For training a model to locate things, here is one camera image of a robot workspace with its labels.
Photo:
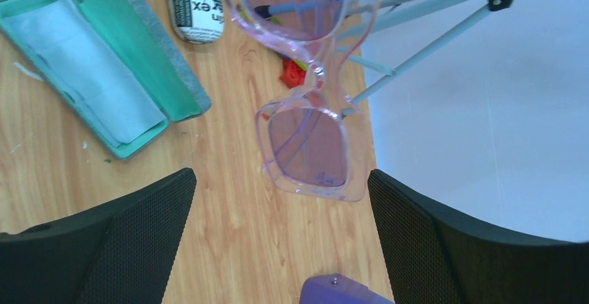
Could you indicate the grey glasses case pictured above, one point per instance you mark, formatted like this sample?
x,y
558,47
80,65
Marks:
x,y
133,31

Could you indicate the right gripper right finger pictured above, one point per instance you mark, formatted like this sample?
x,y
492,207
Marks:
x,y
437,254

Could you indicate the red curved plastic piece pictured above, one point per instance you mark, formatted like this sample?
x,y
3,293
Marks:
x,y
293,77

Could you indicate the blue cleaning cloth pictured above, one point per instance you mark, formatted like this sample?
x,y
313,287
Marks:
x,y
104,89

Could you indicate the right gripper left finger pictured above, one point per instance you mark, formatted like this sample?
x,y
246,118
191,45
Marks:
x,y
121,251

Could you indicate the striped printed glasses pouch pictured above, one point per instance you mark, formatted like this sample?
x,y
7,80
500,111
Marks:
x,y
197,21

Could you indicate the grey tripod stand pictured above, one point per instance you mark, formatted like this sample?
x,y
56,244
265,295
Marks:
x,y
405,32

